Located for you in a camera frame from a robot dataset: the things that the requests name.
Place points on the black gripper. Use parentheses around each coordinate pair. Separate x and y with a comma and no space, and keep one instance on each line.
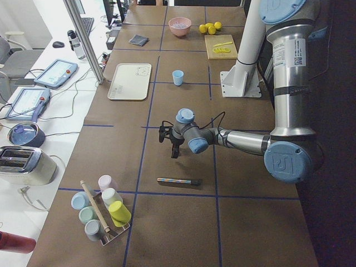
(176,141)

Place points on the clear ice cubes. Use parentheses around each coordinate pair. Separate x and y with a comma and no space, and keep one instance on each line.
(179,26)

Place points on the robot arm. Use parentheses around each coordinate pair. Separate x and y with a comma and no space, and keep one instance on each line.
(291,152)

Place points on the pink plastic cup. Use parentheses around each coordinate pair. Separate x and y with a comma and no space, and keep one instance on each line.
(106,181)

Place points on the white plastic cup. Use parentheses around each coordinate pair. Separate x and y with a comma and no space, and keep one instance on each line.
(109,196)

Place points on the light blue plastic cup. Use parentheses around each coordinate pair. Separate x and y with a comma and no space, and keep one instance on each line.
(178,77)

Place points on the yellow-green plastic cup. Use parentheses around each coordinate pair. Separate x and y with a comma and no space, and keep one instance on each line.
(119,213)

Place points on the blue plastic cup on rack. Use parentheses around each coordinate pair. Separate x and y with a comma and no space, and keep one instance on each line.
(80,200)

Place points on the green plastic cup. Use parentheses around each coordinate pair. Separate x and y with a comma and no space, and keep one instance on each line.
(86,214)

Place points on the grey plastic cup on rack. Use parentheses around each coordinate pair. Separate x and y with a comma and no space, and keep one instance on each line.
(94,230)

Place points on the steel muddler with black tip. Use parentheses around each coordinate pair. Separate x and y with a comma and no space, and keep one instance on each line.
(193,182)

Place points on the white bear serving tray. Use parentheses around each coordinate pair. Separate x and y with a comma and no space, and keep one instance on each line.
(130,82)

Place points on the lemon slices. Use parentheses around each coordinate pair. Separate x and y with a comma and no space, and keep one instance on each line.
(221,50)

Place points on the bamboo cutting board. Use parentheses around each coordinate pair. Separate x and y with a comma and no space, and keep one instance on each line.
(211,40)

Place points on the grey folded cloth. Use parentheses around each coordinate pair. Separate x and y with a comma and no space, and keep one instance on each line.
(138,40)

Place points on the yellow plastic knife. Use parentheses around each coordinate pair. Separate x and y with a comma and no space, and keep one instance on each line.
(222,44)

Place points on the pink bowl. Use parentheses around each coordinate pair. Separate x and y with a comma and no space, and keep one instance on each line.
(180,32)

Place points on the blue teach pendant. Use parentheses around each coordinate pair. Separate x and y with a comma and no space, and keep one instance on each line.
(29,104)
(56,74)

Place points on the blue pot with lid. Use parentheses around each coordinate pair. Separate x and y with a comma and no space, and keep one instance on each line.
(26,134)

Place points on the clear water bottle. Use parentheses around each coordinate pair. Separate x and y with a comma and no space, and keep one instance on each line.
(75,45)

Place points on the white toaster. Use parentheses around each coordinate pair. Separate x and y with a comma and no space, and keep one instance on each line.
(26,165)

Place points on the black keyboard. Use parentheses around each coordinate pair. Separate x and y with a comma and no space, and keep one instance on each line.
(88,24)

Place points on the black computer mouse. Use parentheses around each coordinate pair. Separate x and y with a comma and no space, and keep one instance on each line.
(58,44)

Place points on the red bottle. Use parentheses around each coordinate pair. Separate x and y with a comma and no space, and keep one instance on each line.
(16,243)

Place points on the wooden rack handle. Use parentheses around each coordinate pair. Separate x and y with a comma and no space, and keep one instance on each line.
(95,207)

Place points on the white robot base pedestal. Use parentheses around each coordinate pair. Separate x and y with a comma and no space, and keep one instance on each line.
(242,79)

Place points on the white wire cup rack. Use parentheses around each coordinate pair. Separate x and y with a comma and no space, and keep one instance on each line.
(114,230)

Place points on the aluminium frame post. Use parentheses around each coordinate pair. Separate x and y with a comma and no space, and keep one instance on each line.
(87,46)

